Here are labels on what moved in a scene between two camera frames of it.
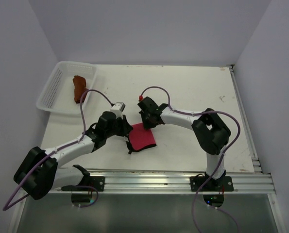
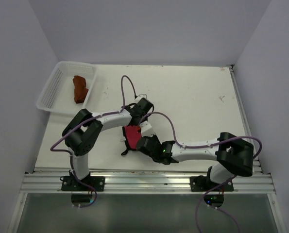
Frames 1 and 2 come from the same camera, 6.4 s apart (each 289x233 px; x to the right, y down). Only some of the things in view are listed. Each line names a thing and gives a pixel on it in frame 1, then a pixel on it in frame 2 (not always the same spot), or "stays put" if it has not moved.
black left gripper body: (119, 127) -> (143, 115)
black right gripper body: (147, 123) -> (154, 138)
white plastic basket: (58, 95) stays put
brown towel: (80, 88) stays put
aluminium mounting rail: (177, 182) stays put
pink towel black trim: (140, 139) stays put
